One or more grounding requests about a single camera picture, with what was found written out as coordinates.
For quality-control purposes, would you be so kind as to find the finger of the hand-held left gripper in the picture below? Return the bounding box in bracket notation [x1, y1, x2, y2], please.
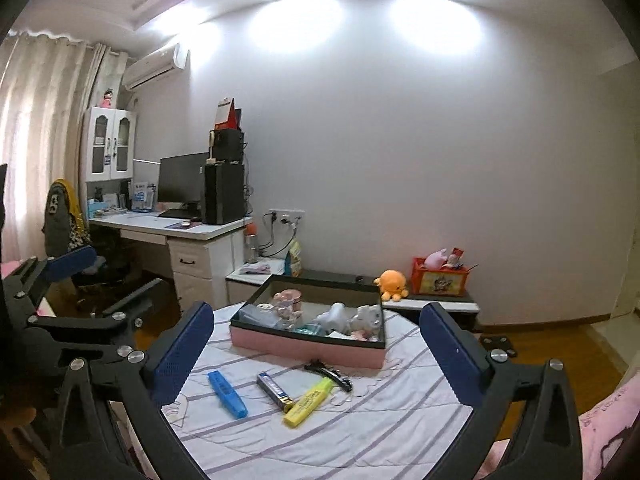
[27, 277, 169, 348]
[0, 245, 99, 318]

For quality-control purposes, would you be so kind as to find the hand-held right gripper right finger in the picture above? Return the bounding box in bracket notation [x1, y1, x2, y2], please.
[419, 302, 583, 480]

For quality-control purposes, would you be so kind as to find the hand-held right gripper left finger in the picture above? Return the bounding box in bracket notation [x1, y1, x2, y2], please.
[50, 301, 216, 480]

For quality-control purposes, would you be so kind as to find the blue plastic comb case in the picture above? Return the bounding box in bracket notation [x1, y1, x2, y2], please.
[207, 371, 249, 419]

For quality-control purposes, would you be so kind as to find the white plush toy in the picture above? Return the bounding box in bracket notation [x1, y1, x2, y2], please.
[350, 305, 382, 336]

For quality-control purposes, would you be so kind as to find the pink storage box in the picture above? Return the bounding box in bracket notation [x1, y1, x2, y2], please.
[229, 274, 387, 368]

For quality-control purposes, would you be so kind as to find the black hair clip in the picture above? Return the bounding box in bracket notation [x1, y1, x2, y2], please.
[304, 359, 354, 392]

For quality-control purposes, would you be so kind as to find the yellow highlighter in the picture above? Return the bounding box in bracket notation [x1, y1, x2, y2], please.
[283, 376, 336, 429]

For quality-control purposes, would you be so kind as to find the black office chair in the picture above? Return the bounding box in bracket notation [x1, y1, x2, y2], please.
[42, 178, 166, 312]

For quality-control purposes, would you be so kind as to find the black bathroom scale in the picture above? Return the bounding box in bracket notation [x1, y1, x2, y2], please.
[480, 335, 519, 359]

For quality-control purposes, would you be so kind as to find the grey and yellow jacket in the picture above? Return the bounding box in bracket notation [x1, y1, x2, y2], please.
[42, 178, 92, 254]

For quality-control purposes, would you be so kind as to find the low white cabinet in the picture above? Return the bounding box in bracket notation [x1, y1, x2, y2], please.
[225, 260, 482, 332]

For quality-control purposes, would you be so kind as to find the red storage crate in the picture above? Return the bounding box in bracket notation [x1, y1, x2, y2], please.
[411, 257, 471, 297]

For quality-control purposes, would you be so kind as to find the white desk with drawers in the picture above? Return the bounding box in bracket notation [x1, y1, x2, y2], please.
[89, 210, 254, 312]

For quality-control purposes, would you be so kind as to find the clear wipes packet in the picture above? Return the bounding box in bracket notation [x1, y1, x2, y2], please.
[239, 305, 281, 329]

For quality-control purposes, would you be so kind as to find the orange octopus plush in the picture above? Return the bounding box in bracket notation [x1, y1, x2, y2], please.
[375, 270, 410, 303]

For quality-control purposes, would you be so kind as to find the white glass-door cabinet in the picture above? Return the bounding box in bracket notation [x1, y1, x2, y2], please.
[82, 106, 139, 217]

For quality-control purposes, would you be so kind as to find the white elephant toy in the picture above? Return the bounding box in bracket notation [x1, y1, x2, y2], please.
[315, 302, 347, 334]

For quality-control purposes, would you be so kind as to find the rose gold jar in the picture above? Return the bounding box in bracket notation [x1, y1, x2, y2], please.
[281, 290, 304, 317]

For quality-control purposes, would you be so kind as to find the bottle with orange cap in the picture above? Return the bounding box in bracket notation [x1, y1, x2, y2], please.
[245, 222, 260, 265]

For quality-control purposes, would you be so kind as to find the black computer monitor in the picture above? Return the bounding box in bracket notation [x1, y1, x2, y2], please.
[158, 152, 211, 213]

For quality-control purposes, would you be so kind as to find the beige curtain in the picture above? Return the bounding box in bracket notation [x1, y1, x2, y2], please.
[0, 30, 126, 267]

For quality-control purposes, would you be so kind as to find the black computer tower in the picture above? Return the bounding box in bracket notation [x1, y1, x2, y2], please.
[203, 162, 246, 226]

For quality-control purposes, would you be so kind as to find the yellow snack bag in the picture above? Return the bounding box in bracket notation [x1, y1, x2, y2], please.
[285, 240, 305, 278]

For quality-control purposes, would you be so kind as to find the striped white quilt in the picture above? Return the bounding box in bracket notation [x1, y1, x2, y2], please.
[161, 305, 476, 480]

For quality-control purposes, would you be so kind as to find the pink printed blanket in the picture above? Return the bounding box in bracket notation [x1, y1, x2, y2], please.
[477, 380, 640, 480]

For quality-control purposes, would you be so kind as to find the black speaker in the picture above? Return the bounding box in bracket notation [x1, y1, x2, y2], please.
[209, 129, 245, 164]

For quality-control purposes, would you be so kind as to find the white door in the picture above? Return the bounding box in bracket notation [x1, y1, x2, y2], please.
[612, 200, 640, 319]

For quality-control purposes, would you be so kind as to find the red desk calendar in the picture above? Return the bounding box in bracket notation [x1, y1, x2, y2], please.
[216, 97, 242, 131]

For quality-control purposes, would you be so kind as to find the white air conditioner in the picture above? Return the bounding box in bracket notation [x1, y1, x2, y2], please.
[122, 42, 190, 92]

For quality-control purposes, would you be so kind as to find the black power cable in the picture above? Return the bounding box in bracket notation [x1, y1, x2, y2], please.
[257, 212, 297, 259]

